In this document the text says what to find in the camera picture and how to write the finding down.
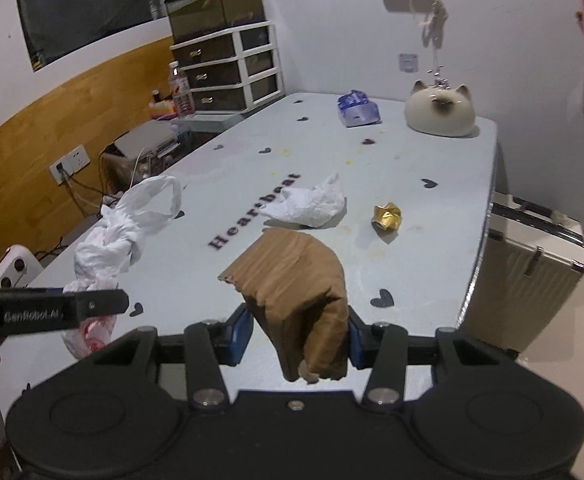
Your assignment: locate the blue tissue packet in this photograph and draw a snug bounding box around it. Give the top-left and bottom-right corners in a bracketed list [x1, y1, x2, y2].
[336, 89, 383, 128]

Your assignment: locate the white plastic bag red print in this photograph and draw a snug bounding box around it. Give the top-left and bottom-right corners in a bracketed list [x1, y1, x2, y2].
[62, 175, 184, 359]

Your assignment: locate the white rounded device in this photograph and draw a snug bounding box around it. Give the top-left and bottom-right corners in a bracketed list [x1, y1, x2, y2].
[0, 244, 44, 289]

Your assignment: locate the white cat shaped ornament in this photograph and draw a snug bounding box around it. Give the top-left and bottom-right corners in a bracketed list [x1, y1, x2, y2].
[404, 80, 475, 139]

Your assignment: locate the white wall outlet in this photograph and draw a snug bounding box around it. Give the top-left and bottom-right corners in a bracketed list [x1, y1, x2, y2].
[49, 144, 92, 184]

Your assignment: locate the white crumpled tissue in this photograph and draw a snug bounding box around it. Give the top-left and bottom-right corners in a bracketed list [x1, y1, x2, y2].
[259, 172, 347, 229]

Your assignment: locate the dark wall poster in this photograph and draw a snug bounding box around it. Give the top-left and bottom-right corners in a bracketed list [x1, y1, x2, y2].
[12, 0, 155, 69]

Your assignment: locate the dark glass tank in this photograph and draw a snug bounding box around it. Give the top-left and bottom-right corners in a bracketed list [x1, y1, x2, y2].
[164, 0, 266, 45]

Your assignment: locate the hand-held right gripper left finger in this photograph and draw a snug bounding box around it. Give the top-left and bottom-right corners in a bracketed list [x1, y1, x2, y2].
[92, 305, 255, 409]

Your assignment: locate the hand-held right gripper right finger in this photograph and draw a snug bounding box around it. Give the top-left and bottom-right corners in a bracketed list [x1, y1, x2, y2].
[347, 307, 517, 409]

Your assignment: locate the white plastic drawer unit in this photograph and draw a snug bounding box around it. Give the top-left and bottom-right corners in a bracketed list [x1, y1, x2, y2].
[170, 21, 286, 114]

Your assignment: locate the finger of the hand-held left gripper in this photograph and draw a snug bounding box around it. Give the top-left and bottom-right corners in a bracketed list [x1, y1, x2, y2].
[74, 287, 129, 321]

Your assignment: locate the pink box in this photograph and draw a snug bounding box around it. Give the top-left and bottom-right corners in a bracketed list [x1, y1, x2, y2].
[149, 100, 179, 122]

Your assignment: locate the cream ribbed suitcase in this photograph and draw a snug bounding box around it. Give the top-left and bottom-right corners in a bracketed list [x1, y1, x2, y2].
[458, 191, 584, 361]

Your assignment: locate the grey box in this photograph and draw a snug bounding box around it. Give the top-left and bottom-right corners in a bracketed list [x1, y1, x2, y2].
[113, 120, 181, 162]

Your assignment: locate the light blue heart print tablecloth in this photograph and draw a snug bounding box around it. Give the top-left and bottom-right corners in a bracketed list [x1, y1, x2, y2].
[0, 92, 499, 413]

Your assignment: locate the brown cardboard piece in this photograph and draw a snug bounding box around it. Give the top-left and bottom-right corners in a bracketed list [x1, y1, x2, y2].
[218, 227, 349, 386]

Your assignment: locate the crumpled gold wrapper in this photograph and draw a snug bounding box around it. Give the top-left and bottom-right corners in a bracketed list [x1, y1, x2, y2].
[371, 202, 404, 231]

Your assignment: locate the clear plastic water bottle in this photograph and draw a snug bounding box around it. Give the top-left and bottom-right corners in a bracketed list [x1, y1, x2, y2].
[167, 61, 195, 117]

